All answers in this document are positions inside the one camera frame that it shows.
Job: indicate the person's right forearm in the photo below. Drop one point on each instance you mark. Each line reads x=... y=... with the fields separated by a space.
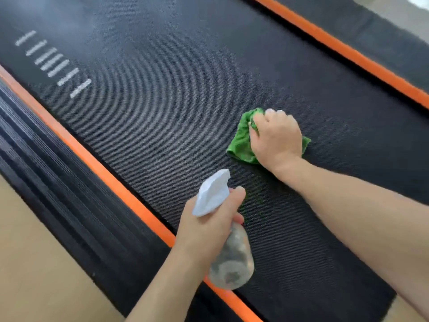
x=352 y=214

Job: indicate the green cloth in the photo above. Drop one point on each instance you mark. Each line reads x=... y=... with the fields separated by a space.
x=241 y=144

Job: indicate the person's right hand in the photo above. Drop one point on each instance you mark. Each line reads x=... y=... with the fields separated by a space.
x=278 y=140

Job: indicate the black orange-striped treadmill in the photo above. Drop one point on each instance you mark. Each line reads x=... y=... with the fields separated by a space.
x=167 y=97

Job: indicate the clear spray bottle white trigger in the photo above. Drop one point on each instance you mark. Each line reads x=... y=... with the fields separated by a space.
x=231 y=264

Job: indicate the person's left hand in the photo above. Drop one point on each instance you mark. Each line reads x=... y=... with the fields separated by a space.
x=201 y=238

